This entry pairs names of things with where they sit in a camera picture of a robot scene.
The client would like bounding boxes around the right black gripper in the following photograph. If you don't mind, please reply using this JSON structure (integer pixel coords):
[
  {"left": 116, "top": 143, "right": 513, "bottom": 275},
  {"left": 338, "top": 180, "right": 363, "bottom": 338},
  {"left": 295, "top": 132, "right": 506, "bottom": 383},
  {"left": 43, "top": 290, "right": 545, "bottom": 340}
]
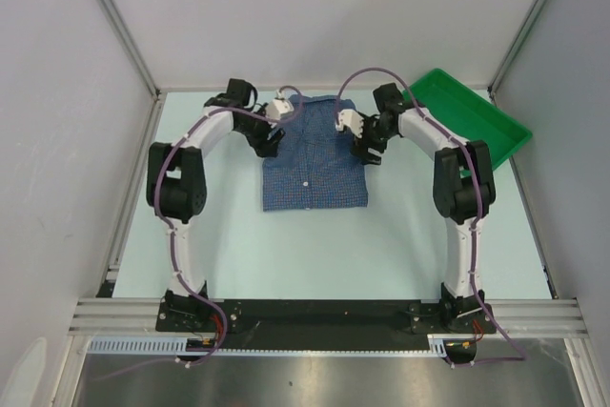
[{"left": 350, "top": 112, "right": 397, "bottom": 166}]

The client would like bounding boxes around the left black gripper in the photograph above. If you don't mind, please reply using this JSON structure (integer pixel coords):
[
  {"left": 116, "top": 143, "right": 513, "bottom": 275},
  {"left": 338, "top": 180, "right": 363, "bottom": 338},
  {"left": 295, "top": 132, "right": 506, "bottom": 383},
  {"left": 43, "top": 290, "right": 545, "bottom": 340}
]
[{"left": 234, "top": 103, "right": 283, "bottom": 157}]

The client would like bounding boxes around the blue checkered long sleeve shirt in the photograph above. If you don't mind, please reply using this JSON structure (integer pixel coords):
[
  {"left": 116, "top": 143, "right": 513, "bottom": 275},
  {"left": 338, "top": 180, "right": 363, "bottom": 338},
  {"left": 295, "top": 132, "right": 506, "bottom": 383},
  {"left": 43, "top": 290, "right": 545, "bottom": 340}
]
[{"left": 262, "top": 94, "right": 368, "bottom": 212}]

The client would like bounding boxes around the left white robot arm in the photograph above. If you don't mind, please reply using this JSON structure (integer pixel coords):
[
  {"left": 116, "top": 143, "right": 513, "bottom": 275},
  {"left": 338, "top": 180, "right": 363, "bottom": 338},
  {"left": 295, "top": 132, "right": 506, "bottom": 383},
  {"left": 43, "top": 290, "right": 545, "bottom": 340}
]
[{"left": 146, "top": 78, "right": 295, "bottom": 331}]

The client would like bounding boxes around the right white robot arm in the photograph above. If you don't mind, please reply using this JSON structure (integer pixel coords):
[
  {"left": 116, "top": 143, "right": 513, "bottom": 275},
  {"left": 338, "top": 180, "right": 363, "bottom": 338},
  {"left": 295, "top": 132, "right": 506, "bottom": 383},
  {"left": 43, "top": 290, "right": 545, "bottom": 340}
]
[{"left": 335, "top": 83, "right": 497, "bottom": 332}]

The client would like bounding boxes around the green plastic tray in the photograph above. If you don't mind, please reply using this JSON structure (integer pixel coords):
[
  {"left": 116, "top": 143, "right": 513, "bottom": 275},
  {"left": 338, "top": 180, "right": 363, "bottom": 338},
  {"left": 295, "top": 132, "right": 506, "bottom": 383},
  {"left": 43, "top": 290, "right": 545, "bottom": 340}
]
[{"left": 403, "top": 69, "right": 532, "bottom": 169}]

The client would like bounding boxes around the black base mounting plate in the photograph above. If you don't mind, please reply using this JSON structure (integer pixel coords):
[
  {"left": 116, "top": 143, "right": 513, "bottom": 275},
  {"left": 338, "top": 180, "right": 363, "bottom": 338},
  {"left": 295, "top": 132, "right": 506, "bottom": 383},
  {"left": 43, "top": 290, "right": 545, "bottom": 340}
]
[{"left": 155, "top": 296, "right": 496, "bottom": 350}]

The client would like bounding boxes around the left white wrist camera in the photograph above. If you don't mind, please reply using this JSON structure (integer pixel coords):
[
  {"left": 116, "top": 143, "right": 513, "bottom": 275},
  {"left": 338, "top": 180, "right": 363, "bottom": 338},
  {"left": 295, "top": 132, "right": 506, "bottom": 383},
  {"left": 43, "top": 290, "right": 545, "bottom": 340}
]
[{"left": 264, "top": 98, "right": 295, "bottom": 123}]

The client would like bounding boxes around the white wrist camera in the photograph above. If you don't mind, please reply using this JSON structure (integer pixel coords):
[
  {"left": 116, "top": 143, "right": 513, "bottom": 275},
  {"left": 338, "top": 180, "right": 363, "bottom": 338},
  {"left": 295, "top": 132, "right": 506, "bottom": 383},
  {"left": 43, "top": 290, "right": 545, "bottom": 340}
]
[
  {"left": 335, "top": 109, "right": 364, "bottom": 138},
  {"left": 264, "top": 98, "right": 295, "bottom": 123}
]

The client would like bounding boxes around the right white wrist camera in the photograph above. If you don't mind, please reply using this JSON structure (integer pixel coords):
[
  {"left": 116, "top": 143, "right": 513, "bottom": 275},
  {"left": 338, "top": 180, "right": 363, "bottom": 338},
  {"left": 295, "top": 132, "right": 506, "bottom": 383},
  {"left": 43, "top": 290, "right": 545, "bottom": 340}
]
[{"left": 335, "top": 109, "right": 364, "bottom": 138}]

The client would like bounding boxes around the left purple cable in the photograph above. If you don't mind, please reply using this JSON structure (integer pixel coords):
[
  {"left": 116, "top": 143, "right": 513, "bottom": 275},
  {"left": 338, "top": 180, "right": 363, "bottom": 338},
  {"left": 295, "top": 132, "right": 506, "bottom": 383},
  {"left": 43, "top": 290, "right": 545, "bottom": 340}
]
[{"left": 90, "top": 85, "right": 304, "bottom": 382}]

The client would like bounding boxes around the grey slotted cable duct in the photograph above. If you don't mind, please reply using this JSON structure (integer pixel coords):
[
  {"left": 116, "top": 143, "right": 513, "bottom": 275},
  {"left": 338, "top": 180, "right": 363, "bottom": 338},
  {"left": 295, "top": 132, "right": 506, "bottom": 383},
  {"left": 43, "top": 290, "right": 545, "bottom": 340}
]
[{"left": 86, "top": 336, "right": 475, "bottom": 359}]

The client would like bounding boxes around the aluminium frame rail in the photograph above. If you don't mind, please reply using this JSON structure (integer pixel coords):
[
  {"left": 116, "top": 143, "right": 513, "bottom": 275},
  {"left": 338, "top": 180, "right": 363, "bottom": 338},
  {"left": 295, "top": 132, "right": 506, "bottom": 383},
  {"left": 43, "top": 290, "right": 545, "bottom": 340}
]
[{"left": 69, "top": 298, "right": 588, "bottom": 338}]

